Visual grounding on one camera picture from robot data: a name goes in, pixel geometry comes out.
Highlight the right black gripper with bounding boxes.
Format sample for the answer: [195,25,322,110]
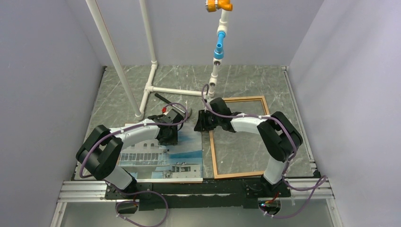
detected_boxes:
[193,110,221,132]

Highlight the building photo print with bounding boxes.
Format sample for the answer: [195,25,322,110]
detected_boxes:
[117,125,203,183]

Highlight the brown wooden picture frame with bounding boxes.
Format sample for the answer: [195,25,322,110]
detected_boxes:
[209,96,290,184]

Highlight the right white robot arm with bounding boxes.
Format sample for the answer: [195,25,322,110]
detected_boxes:
[194,97,304,196]

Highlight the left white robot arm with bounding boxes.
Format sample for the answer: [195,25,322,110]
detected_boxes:
[76,109,188,199]

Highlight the blue pipe fitting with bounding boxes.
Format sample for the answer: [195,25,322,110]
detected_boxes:
[214,31,226,60]

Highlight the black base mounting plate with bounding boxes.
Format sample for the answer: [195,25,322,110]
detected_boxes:
[105,177,291,211]

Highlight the white pvc pipe stand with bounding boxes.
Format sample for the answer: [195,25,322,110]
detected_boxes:
[86,0,228,126]

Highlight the orange pipe fitting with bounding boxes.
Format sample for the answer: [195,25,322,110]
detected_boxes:
[205,0,233,12]

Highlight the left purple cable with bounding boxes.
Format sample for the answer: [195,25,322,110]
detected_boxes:
[78,102,190,227]

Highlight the purple cable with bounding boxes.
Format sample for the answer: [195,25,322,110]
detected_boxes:
[78,102,190,227]
[201,84,328,219]

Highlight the aluminium rail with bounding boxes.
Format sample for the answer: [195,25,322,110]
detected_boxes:
[51,178,344,227]

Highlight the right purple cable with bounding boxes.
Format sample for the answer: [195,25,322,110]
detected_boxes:
[201,84,328,219]

